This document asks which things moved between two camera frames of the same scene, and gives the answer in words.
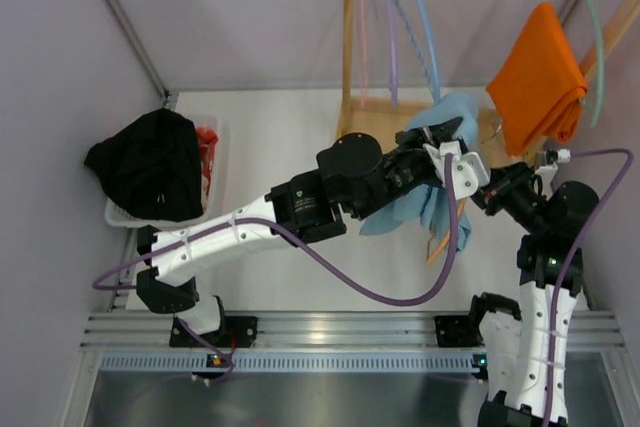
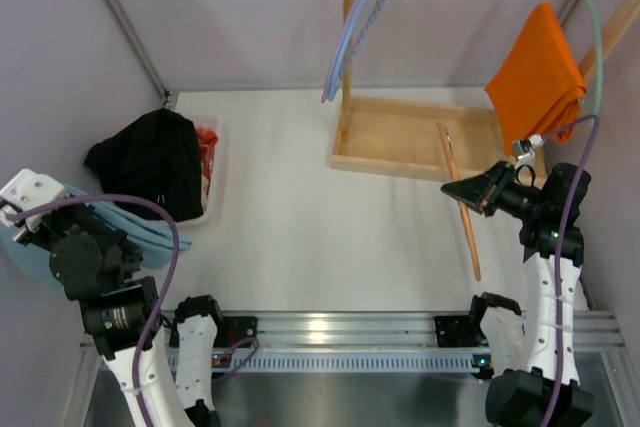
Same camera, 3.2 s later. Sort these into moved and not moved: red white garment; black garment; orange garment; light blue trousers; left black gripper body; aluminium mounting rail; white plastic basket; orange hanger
Moved: orange hanger; light blue trousers; left black gripper body
Not moved: red white garment; white plastic basket; aluminium mounting rail; orange garment; black garment
